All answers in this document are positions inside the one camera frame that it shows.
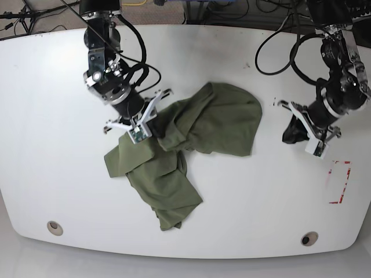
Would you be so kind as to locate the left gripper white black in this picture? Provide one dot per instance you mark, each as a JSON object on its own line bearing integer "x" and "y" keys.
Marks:
{"x": 312, "y": 124}

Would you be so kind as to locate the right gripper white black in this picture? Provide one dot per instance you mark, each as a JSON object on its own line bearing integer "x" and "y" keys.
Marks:
{"x": 135, "y": 110}

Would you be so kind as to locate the olive green T-shirt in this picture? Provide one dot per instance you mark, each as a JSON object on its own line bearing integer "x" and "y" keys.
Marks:
{"x": 219, "y": 117}

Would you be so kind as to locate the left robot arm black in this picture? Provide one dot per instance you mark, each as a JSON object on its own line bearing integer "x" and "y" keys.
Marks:
{"x": 346, "y": 89}

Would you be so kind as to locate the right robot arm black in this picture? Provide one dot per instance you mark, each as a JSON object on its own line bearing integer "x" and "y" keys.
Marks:
{"x": 112, "y": 79}

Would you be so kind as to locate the red tape rectangle marking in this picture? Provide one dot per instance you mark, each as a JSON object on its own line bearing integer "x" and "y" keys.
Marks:
{"x": 337, "y": 181}

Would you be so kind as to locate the black tripod stand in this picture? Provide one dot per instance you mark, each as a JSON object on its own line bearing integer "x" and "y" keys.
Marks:
{"x": 27, "y": 17}

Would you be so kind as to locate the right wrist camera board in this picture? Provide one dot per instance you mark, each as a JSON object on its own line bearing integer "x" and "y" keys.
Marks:
{"x": 139, "y": 134}

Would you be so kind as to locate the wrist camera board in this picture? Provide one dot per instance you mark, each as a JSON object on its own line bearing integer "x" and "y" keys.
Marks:
{"x": 319, "y": 151}
{"x": 139, "y": 134}

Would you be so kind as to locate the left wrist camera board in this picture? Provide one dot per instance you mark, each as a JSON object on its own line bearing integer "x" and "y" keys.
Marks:
{"x": 319, "y": 151}

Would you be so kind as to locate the right table cable grommet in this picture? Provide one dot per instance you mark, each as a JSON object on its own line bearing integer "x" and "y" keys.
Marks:
{"x": 309, "y": 239}

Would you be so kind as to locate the table cable grommet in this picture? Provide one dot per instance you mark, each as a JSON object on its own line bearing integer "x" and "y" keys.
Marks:
{"x": 309, "y": 239}
{"x": 54, "y": 228}

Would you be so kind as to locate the left table cable grommet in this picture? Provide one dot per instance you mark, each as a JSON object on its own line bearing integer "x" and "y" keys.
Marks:
{"x": 54, "y": 228}

